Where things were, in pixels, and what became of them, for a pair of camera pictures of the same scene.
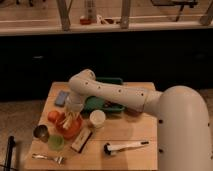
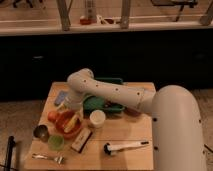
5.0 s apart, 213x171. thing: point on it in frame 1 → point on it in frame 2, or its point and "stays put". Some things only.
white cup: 97,118 stays put
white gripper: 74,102 → 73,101
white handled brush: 110,149 stays put
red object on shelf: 85,21 stays put
